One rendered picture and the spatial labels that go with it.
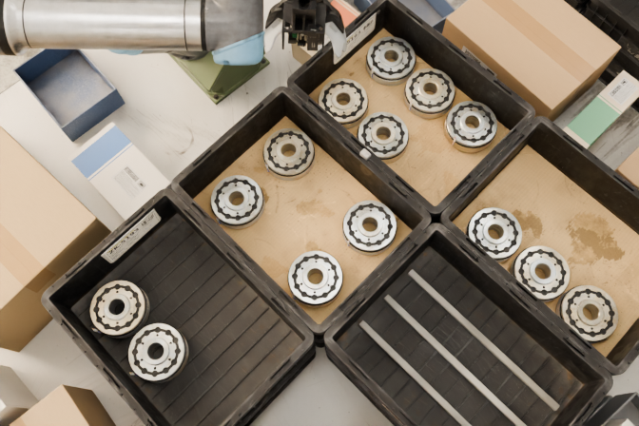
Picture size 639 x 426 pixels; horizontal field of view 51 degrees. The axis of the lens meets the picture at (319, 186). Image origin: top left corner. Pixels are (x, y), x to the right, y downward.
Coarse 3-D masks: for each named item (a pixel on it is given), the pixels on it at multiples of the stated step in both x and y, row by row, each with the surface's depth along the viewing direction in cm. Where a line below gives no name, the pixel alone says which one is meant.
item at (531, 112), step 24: (384, 0) 137; (456, 48) 133; (480, 72) 131; (336, 120) 128; (528, 120) 127; (360, 144) 126; (504, 144) 125; (384, 168) 124; (480, 168) 123; (408, 192) 122; (456, 192) 122; (432, 216) 122
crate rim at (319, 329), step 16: (272, 96) 130; (288, 96) 130; (256, 112) 128; (304, 112) 129; (240, 128) 127; (368, 160) 124; (176, 176) 124; (384, 176) 123; (176, 192) 123; (400, 192) 122; (192, 208) 122; (416, 208) 121; (208, 224) 121; (224, 240) 120; (240, 256) 118; (256, 272) 117; (272, 288) 116; (288, 304) 115; (304, 320) 114
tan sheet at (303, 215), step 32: (256, 160) 136; (320, 160) 136; (288, 192) 133; (320, 192) 133; (352, 192) 133; (256, 224) 131; (288, 224) 131; (320, 224) 131; (256, 256) 129; (288, 256) 129; (352, 256) 128; (384, 256) 128; (288, 288) 126; (352, 288) 126; (320, 320) 124
